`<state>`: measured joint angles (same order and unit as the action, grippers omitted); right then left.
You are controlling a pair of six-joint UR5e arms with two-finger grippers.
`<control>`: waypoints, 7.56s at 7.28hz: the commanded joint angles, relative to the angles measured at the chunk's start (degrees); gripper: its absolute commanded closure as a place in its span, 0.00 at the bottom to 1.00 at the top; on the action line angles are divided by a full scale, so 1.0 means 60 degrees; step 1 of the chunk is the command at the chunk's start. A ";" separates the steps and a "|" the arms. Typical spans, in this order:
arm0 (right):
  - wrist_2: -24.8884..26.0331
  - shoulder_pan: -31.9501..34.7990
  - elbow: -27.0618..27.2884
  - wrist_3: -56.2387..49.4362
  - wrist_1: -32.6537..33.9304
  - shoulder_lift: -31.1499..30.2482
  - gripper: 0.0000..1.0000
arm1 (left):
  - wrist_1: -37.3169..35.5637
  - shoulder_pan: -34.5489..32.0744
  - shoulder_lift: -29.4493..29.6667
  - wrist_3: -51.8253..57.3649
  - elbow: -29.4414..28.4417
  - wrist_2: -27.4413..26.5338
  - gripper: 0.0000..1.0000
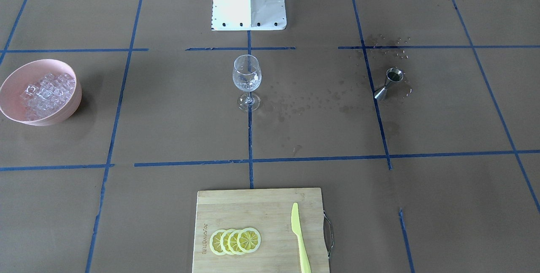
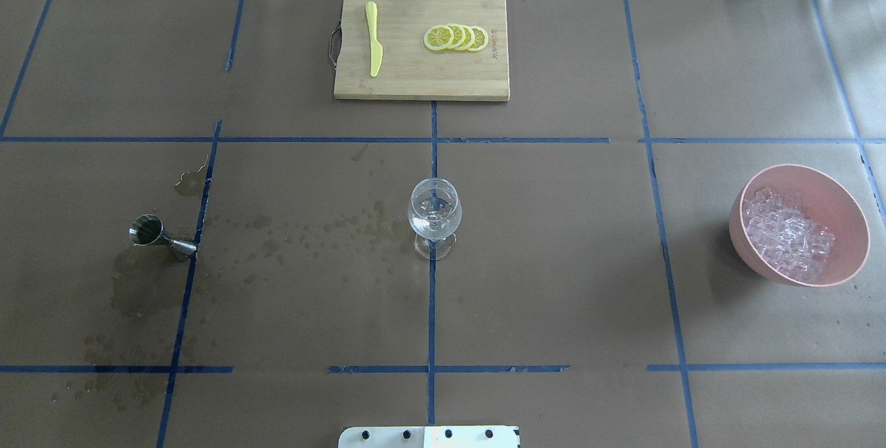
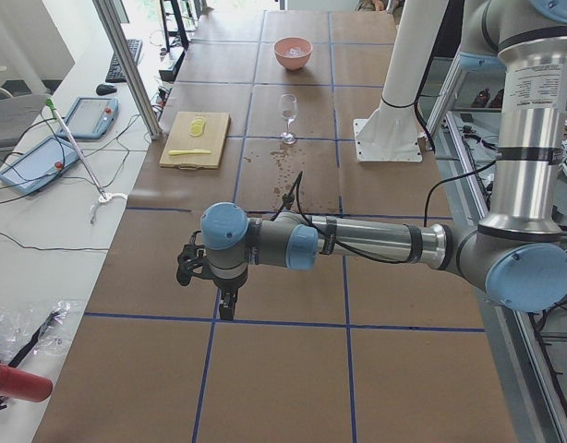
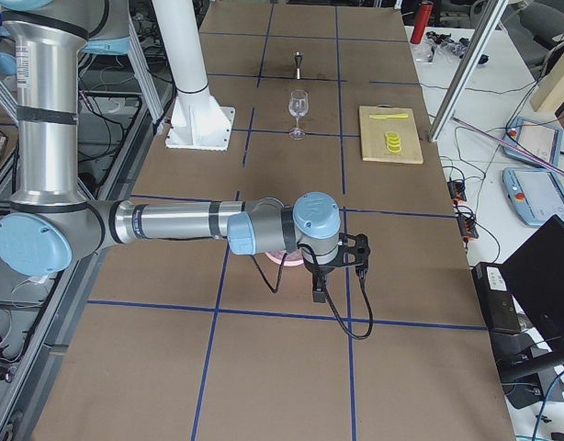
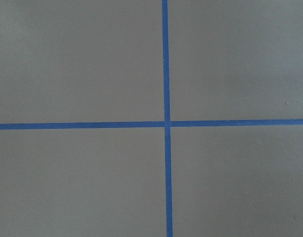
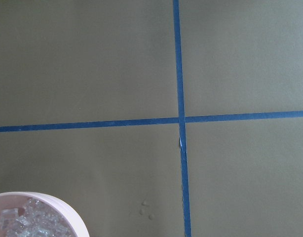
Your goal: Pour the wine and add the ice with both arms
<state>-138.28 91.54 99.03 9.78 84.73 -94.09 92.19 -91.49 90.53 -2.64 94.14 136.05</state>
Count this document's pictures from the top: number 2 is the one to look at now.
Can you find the steel double jigger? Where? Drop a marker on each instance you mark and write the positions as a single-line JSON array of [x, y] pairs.
[[148, 230]]

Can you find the clear wine glass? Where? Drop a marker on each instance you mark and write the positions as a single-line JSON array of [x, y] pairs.
[[434, 214]]

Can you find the pile of clear ice cubes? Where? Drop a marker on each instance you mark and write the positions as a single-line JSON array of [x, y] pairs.
[[782, 232]]

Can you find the bamboo cutting board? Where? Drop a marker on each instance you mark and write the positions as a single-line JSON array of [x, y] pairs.
[[410, 71]]

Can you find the front lemon slice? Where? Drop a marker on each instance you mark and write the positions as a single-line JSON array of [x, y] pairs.
[[439, 38]]

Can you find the lemon slice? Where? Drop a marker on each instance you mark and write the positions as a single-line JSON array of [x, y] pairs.
[[468, 38], [456, 35], [480, 39], [439, 38]]

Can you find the back lemon slice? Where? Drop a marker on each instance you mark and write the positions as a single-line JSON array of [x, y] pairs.
[[480, 39]]

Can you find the yellow plastic knife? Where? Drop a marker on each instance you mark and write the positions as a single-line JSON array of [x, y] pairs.
[[374, 45]]

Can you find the pink bowl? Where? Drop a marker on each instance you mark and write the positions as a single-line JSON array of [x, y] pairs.
[[826, 202]]

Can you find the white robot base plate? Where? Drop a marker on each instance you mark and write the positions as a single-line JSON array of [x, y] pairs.
[[432, 436]]

